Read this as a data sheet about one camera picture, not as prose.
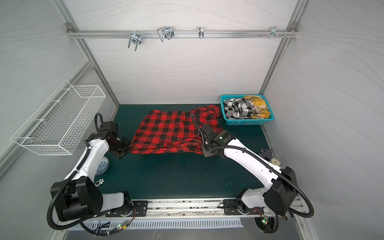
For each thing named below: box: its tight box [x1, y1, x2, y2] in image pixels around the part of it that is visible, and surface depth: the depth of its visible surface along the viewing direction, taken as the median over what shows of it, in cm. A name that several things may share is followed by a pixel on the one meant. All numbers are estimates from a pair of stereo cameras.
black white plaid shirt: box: [223, 98, 255, 119], surface depth 107 cm
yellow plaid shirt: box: [243, 95, 271, 119], surface depth 106 cm
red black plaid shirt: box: [130, 105, 224, 155], surface depth 106 cm
